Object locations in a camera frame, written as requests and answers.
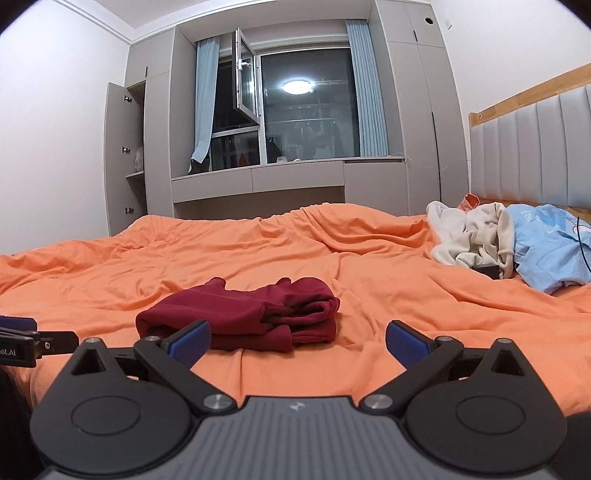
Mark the beige garment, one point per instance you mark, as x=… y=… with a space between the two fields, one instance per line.
x=498 y=230

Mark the small orange cloth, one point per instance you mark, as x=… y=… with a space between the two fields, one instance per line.
x=468 y=202

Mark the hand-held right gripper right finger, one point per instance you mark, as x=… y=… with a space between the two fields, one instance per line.
x=408 y=344

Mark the window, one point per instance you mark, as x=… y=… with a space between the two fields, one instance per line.
x=304 y=115

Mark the white garment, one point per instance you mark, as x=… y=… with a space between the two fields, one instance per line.
x=448 y=230

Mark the orange blanket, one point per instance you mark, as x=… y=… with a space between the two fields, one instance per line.
x=369 y=300

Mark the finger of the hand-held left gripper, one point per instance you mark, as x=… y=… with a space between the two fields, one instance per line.
x=57 y=343
x=18 y=323

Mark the clear plastic bag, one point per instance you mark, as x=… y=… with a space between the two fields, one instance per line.
x=138 y=159

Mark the grey wardrobe door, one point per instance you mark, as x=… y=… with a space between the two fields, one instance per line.
x=117 y=175

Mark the light blue garment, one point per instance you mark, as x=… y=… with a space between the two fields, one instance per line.
x=545 y=249

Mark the grey padded wooden headboard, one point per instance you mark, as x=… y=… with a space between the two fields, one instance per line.
x=531 y=152

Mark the plain light blue curtain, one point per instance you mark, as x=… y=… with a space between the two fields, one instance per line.
x=205 y=92

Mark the grey built-in wardrobe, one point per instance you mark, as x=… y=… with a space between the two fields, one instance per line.
x=392 y=184

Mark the pleated light blue curtain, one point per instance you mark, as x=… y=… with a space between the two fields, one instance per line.
x=369 y=92

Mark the small black box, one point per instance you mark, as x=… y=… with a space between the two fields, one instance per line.
x=487 y=271

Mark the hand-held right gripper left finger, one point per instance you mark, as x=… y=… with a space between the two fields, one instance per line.
x=189 y=344

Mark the dark red long-sleeved shirt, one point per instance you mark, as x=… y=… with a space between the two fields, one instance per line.
x=240 y=314

